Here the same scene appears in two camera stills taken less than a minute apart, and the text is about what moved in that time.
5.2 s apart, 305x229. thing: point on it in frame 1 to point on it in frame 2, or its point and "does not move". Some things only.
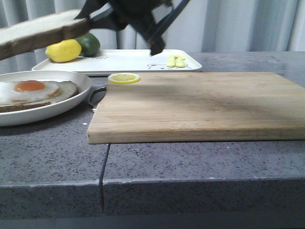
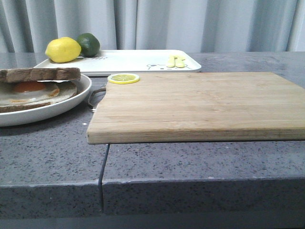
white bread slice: [41, 31] to [20, 75]
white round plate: [35, 114] does not move
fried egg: [26, 91] does not move
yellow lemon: [64, 51] does not move
